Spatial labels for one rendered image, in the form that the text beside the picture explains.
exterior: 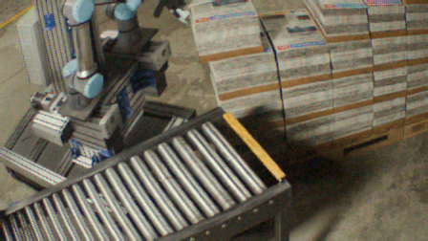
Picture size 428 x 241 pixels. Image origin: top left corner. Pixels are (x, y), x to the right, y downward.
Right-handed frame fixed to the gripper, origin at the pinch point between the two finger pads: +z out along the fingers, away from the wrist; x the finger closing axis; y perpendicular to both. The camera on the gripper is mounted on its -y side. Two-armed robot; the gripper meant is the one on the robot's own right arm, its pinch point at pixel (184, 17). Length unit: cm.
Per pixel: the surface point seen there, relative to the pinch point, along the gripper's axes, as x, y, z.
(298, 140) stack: -18, 1, 86
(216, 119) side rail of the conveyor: -51, -6, 20
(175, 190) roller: -86, -24, 8
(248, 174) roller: -85, 0, 22
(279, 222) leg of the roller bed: -98, -2, 43
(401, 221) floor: -85, 38, 136
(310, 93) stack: -19, 23, 64
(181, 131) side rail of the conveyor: -55, -18, 12
